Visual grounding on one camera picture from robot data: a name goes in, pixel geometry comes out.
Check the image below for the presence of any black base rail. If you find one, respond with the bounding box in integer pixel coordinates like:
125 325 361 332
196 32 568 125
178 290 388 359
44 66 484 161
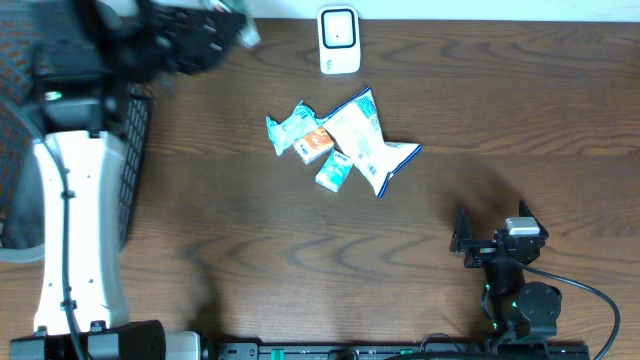
216 340 590 360

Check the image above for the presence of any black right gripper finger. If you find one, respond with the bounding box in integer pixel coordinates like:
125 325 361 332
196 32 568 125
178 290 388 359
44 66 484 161
449 207 473 253
518 200 534 218

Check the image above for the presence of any teal wet wipes pack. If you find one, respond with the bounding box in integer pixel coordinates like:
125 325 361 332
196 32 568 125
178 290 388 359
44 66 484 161
266 100 323 156

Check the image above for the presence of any white blue snack bag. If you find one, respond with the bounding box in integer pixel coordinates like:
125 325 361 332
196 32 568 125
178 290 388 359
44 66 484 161
322 86 422 198

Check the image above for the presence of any grey plastic mesh basket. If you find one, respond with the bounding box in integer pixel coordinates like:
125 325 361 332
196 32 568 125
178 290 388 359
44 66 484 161
1 2 154 249

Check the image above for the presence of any teal Kleenex tissue pack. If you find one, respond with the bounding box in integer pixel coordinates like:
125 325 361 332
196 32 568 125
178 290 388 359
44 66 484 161
315 150 353 193

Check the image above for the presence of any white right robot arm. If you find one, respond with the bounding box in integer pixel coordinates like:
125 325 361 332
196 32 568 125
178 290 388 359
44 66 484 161
449 201 562 352

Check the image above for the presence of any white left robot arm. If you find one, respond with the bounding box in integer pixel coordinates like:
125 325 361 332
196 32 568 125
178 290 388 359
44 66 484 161
1 1 251 359

